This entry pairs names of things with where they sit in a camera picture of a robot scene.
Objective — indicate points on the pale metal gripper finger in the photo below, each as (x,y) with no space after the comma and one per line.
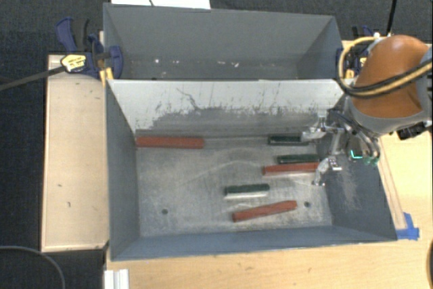
(313,134)
(325,170)

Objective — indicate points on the dark green flat block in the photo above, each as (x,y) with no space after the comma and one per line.
(287,139)
(247,189)
(297,158)

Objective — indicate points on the red-brown flat block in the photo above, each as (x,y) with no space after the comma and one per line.
(169,142)
(264,211)
(291,168)

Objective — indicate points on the grey metal bin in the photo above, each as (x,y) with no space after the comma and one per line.
(216,159)

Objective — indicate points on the pale wood board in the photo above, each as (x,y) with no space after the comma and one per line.
(76,159)

